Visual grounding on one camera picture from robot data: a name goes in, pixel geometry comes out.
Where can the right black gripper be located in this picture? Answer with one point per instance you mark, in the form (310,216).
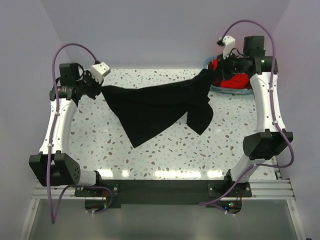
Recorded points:
(221,67)

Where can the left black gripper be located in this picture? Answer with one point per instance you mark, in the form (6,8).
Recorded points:
(97,86)

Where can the black t shirt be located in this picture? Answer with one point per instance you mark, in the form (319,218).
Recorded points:
(146,112)

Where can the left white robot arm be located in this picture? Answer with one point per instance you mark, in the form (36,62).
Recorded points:
(53,165)

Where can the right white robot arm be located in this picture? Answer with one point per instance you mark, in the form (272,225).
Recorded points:
(271,136)

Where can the red t shirt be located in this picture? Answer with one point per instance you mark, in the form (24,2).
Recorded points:
(239,81)

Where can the teal plastic laundry basket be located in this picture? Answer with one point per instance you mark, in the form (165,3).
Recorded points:
(226,90)

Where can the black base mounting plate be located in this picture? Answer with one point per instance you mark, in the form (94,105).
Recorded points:
(116,193)

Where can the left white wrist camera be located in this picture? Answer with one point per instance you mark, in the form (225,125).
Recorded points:
(99,71)

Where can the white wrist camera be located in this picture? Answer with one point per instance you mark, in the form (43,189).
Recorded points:
(99,71)
(227,43)

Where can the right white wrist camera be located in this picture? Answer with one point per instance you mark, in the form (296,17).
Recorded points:
(227,43)

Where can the aluminium extrusion rail frame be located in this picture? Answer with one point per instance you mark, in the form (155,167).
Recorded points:
(98,142)

